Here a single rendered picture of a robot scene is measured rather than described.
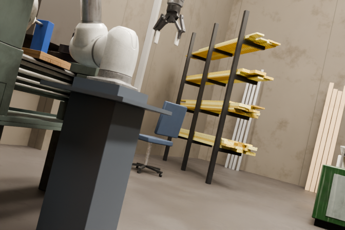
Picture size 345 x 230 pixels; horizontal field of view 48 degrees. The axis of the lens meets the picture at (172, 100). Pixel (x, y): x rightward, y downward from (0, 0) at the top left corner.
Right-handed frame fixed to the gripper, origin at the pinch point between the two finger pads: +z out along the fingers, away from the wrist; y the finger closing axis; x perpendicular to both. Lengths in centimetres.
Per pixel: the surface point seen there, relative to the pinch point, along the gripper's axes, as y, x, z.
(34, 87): -50, -36, 40
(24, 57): -45, -50, 27
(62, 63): -53, -20, 23
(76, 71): -59, -3, 24
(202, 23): -358, 599, -207
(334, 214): 54, 278, 94
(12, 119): -28, -60, 56
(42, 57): -47, -38, 23
